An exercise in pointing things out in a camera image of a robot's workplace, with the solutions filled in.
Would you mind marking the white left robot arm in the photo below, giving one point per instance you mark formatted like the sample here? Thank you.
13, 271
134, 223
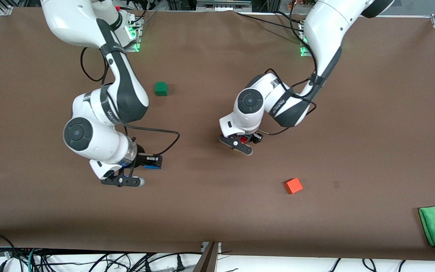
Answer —
327, 30

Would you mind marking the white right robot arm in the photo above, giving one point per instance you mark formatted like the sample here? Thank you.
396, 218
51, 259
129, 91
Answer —
89, 22

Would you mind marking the small metal clamp bracket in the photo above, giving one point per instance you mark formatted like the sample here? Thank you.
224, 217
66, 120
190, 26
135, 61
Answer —
204, 246

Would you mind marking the black power plug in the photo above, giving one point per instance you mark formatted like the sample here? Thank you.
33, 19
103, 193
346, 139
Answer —
179, 264

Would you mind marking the brown table cover sheet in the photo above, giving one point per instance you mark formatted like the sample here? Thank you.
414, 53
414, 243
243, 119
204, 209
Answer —
353, 113

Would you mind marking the silver metal rail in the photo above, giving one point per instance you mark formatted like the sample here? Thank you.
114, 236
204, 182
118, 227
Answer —
221, 5

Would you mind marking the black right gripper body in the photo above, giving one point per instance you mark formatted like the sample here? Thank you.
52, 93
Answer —
140, 159

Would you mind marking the green wooden block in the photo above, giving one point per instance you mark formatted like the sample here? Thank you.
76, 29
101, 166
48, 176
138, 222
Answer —
161, 88

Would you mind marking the blue wooden block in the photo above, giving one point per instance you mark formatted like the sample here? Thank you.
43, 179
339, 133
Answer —
152, 167

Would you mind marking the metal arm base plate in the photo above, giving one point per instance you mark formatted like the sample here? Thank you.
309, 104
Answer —
136, 48
303, 53

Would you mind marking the red wooden block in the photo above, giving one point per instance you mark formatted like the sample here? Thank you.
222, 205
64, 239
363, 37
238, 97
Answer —
244, 140

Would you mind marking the aluminium corner bracket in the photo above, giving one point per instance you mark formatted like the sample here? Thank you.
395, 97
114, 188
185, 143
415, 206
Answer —
6, 10

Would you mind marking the orange wooden block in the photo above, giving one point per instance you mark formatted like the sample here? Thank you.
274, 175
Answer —
293, 186

